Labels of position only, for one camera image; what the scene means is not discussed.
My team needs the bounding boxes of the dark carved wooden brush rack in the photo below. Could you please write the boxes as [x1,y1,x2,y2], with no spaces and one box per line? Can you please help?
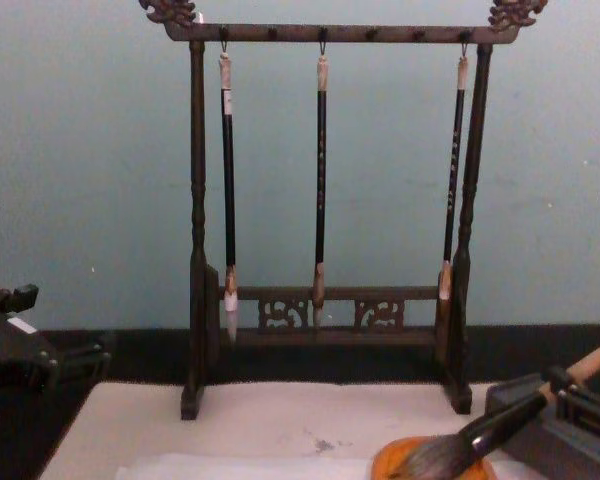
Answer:
[138,0,551,422]

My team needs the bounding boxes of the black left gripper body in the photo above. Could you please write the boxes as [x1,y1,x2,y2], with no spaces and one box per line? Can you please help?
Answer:
[0,308,61,401]

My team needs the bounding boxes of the black calligraphy brush brown tuft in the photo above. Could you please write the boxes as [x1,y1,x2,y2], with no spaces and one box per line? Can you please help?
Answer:
[311,52,332,330]

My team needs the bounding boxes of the orange round dish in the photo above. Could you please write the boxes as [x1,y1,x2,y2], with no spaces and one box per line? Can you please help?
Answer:
[369,434,499,480]

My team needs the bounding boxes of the thin black calligraphy brush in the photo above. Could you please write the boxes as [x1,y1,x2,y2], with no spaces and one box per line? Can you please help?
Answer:
[436,53,472,302]

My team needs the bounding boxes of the white paper sheet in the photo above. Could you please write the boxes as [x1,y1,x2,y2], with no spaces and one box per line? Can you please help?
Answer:
[113,451,382,480]

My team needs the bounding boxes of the white felt mat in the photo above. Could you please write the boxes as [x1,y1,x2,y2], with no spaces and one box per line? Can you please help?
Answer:
[38,381,497,480]

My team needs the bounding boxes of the black table cloth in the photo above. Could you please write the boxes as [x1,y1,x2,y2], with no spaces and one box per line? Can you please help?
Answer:
[0,323,600,480]

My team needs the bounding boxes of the dark grey ink stone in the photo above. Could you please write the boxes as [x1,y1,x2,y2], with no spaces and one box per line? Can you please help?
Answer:
[484,371,600,480]

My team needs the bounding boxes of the large brush pale wooden handle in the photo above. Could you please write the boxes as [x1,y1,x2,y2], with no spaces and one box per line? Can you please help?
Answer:
[393,333,600,480]

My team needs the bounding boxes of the thick calligraphy brush white tuft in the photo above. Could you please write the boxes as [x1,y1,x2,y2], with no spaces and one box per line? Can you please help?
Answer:
[217,49,242,347]

